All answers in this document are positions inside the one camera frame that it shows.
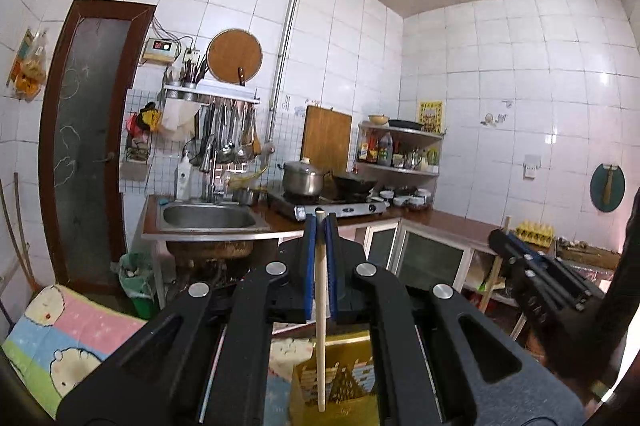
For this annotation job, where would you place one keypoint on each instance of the green round wall plate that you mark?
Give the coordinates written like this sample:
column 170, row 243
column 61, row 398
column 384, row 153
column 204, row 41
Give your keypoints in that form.
column 617, row 188

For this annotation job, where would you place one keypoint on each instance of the yellow red hanging bag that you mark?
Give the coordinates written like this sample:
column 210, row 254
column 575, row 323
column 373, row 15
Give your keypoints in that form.
column 147, row 118

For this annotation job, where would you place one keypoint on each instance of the white hanging cloth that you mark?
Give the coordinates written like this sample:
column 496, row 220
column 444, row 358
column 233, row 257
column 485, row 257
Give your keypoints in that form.
column 177, row 120

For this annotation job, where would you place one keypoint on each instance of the rectangular wooden cutting board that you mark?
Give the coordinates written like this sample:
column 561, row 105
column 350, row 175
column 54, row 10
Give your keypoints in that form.
column 325, row 135

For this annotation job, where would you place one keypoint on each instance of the stainless steel sink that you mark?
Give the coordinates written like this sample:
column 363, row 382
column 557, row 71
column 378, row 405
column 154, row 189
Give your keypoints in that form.
column 207, row 216

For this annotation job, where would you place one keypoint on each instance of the small steel cup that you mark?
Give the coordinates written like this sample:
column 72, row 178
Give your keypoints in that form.
column 245, row 197

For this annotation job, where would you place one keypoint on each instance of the white digital controller box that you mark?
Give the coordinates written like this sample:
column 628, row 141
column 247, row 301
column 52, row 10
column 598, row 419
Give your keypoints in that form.
column 160, row 49

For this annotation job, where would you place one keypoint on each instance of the steel pot with lid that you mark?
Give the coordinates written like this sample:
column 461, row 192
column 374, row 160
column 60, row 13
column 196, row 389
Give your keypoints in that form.
column 302, row 181

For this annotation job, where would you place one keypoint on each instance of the glass door base cabinet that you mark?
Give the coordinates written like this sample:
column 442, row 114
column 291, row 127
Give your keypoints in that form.
column 430, row 256

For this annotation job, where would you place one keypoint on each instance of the row of condiment bottles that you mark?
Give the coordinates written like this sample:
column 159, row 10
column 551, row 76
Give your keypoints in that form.
column 385, row 150

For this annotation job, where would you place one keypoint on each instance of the yellow cardboard box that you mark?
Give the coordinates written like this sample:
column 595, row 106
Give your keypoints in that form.
column 345, row 386

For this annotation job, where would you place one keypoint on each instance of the cluster of white bowls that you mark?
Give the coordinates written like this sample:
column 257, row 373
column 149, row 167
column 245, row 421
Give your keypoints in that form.
column 405, row 200

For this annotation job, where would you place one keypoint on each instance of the brown framed glass door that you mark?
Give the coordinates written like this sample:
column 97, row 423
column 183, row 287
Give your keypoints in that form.
column 90, row 130

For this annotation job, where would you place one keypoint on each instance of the small wall stickers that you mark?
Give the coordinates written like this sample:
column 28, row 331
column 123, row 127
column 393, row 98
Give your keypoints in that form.
column 492, row 118

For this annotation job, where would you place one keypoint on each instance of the pastel printed blanket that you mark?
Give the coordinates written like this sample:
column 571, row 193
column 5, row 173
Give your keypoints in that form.
column 60, row 331

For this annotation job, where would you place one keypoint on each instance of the yellow bowl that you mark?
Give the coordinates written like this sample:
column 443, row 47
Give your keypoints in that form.
column 379, row 120

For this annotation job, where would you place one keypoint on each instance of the round wooden cutting board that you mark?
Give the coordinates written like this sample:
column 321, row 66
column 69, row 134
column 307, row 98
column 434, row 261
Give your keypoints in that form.
column 230, row 55

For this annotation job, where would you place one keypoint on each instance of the green trash bin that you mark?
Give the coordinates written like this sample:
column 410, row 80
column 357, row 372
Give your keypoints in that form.
column 142, row 306

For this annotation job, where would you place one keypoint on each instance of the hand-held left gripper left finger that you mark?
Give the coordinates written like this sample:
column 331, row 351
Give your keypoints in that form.
column 310, row 266

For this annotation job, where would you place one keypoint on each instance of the leaning wooden sticks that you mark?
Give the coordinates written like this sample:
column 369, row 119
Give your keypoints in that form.
column 10, row 226

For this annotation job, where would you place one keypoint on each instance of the yellow egg tray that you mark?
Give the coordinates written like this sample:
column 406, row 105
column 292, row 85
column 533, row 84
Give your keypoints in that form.
column 535, row 232

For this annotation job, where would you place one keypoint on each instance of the steel faucet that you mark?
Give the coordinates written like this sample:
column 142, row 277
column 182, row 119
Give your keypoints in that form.
column 212, row 186

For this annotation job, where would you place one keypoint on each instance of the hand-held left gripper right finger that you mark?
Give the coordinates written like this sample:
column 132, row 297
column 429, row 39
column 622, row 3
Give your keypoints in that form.
column 332, row 266

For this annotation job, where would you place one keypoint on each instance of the black wok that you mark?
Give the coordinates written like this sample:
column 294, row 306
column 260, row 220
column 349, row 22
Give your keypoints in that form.
column 352, row 185

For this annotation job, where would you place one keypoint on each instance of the steel gas stove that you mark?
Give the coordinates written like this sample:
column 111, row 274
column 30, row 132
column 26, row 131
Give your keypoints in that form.
column 345, row 208

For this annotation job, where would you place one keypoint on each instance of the black flat pan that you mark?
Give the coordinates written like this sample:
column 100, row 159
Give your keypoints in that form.
column 405, row 124

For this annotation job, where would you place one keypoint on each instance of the row of hanging steel ladles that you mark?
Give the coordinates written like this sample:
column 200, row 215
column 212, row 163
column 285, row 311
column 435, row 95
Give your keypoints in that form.
column 227, row 135

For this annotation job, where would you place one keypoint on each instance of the steel wall utensil rack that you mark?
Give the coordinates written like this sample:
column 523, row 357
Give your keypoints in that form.
column 210, row 93

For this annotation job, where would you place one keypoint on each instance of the grey wall pipe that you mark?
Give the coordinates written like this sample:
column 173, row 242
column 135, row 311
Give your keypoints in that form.
column 282, row 50

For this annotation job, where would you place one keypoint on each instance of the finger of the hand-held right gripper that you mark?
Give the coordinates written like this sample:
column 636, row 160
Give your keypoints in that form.
column 555, row 273
column 522, row 276

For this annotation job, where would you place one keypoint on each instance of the white wall socket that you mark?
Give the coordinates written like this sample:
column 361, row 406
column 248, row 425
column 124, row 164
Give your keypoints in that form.
column 530, row 166

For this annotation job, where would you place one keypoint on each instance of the hanging plastic bag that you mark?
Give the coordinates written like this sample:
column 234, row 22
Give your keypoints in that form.
column 27, row 70

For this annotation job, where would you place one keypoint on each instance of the white dish soap bottle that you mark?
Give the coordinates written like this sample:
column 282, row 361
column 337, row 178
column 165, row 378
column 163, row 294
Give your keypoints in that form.
column 183, row 178

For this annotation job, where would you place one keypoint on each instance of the yellow wall poster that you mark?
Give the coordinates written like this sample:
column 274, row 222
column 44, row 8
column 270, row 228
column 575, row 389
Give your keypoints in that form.
column 430, row 115

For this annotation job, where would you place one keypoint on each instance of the white corner shelf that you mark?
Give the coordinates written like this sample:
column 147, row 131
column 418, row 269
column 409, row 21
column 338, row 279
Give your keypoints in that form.
column 400, row 169

